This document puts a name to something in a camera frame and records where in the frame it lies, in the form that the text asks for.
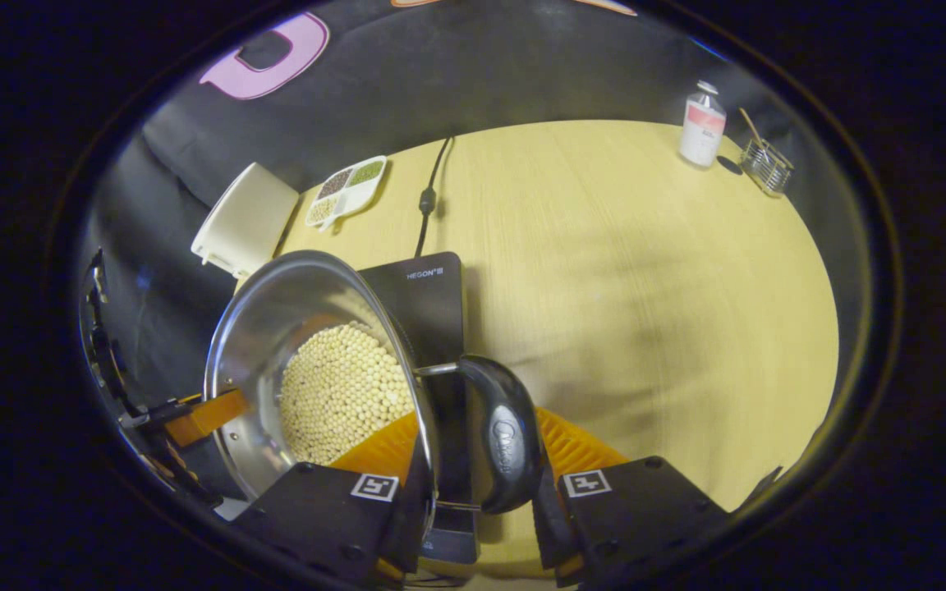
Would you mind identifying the wire mesh utensil holder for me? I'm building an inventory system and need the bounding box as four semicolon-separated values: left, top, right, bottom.
740;138;794;196

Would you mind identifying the black power cable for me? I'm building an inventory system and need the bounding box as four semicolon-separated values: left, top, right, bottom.
414;137;453;259

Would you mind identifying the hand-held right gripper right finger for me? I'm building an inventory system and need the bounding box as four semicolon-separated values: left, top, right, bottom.
532;408;732;588

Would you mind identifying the white toaster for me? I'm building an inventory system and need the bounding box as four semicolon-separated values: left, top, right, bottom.
191;162;300;280

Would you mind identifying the steel pot with black handles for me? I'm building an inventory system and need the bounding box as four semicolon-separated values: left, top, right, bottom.
204;250;546;515

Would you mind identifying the clear bottle with pink label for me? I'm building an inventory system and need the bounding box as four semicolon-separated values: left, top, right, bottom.
678;80;728;169

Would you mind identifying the black backdrop cloth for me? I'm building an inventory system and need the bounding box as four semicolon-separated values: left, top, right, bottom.
83;0;876;493

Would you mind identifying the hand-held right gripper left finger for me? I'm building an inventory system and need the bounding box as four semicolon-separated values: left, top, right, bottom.
231;410;441;588

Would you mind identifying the white divided dish of beans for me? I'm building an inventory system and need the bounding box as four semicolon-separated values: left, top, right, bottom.
305;155;388;231

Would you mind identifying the wooden stick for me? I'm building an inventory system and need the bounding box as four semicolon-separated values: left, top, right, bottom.
738;107;769;157

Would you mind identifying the black induction cooktop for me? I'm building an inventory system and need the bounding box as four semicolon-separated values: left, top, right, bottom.
358;251;482;566

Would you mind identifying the pile of yellow soybeans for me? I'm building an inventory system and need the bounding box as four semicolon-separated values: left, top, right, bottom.
278;322;415;466

